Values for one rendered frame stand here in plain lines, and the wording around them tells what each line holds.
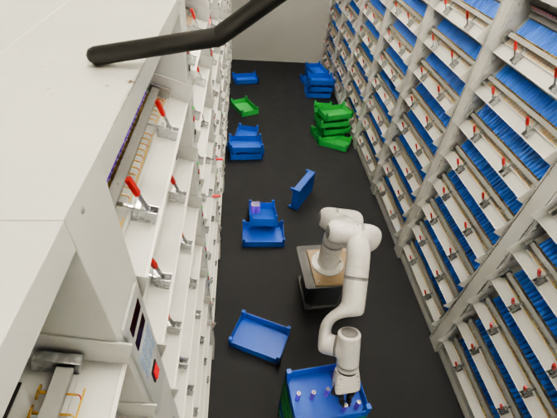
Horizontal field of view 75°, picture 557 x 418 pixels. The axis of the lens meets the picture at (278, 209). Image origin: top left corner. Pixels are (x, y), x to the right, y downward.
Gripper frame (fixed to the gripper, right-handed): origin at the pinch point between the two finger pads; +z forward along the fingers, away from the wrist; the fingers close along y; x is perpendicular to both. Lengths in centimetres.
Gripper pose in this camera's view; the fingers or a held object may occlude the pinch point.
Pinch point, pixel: (345, 400)
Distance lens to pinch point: 163.5
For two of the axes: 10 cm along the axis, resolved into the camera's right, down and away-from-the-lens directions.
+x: 2.0, 3.0, -9.3
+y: -9.8, 0.7, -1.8
